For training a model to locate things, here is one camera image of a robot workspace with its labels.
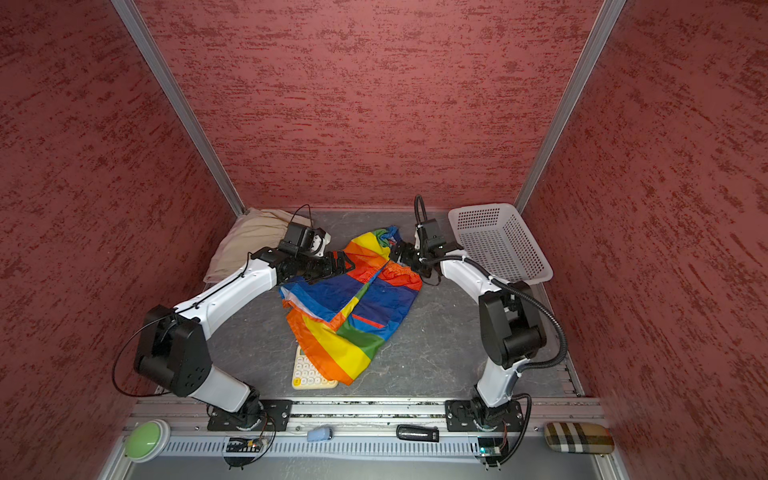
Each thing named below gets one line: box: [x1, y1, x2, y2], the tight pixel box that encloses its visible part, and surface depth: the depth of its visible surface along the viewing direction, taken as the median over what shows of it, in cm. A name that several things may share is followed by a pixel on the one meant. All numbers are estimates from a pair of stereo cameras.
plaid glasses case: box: [544, 421, 615, 454], surface depth 71 cm
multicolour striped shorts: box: [280, 227, 423, 386], surface depth 91 cm
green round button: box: [125, 419, 170, 463], surface depth 71 cm
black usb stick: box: [396, 424, 440, 442], surface depth 71 cm
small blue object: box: [307, 428, 333, 442], surface depth 72 cm
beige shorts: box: [203, 208, 313, 284], surface depth 105 cm
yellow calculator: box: [292, 345, 338, 390], surface depth 80 cm
